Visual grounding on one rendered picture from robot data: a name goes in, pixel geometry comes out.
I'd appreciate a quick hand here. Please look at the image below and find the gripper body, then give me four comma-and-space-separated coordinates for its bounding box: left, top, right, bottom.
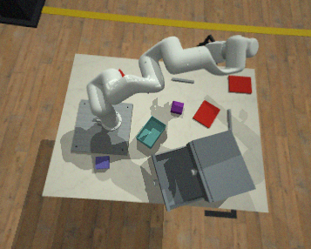
206, 41, 226, 64

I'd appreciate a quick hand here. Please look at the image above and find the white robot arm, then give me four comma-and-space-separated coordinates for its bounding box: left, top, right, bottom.
86, 36, 259, 131

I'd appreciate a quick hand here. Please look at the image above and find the teal open-top box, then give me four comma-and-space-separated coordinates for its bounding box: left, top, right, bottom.
136, 116, 166, 149

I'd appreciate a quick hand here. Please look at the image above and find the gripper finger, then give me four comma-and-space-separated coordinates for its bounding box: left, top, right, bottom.
197, 35, 215, 47

